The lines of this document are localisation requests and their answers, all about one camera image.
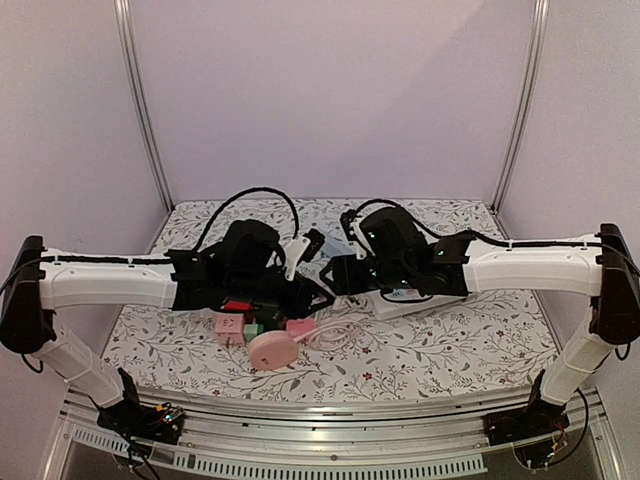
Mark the floral table cloth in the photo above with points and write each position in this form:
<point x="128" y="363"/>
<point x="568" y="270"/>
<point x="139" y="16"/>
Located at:
<point x="493" y="340"/>

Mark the dark green cube socket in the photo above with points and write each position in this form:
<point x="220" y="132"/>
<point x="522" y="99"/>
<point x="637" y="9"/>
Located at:
<point x="271" y="318"/>

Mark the blue power strip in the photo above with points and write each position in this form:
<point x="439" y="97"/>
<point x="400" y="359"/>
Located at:
<point x="333" y="248"/>

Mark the white colourful power strip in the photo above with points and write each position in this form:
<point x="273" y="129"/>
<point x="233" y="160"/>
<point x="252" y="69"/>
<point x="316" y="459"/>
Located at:
<point x="404" y="302"/>

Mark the left aluminium corner post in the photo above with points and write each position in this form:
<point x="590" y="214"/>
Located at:
<point x="126" y="34"/>

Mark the aluminium front rail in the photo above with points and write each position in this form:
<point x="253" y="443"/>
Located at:
<point x="222" y="438"/>

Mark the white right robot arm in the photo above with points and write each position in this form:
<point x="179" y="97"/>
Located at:
<point x="597" y="266"/>

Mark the red cube socket adapter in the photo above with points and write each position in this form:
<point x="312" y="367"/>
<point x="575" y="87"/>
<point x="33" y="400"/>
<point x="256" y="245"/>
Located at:
<point x="237" y="307"/>

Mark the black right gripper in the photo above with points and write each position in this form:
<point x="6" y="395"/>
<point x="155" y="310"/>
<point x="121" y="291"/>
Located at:
<point x="343" y="273"/>

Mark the green beige socket adapter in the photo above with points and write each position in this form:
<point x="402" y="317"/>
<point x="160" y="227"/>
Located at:
<point x="251" y="331"/>

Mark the aluminium corner post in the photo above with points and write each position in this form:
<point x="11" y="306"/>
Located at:
<point x="525" y="100"/>
<point x="126" y="34"/>

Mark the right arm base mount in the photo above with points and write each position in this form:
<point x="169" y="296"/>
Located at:
<point x="536" y="418"/>

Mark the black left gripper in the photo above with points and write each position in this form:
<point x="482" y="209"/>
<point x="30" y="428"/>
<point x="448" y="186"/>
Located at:
<point x="297" y="304"/>

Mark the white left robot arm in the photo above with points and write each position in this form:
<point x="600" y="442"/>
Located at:
<point x="249" y="265"/>

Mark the pink plug adapter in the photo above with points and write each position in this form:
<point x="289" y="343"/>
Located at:
<point x="300" y="327"/>

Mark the white plug block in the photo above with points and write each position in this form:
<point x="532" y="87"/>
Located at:
<point x="361" y="302"/>

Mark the light pink cube socket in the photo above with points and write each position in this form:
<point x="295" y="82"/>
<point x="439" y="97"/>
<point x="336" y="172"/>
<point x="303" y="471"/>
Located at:
<point x="229" y="329"/>

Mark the right aluminium corner post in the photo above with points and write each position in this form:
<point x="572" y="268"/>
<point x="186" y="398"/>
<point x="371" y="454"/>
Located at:
<point x="525" y="100"/>

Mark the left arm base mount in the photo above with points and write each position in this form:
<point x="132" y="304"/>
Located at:
<point x="162" y="423"/>

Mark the pink round cable reel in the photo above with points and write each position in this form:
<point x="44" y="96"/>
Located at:
<point x="272" y="350"/>

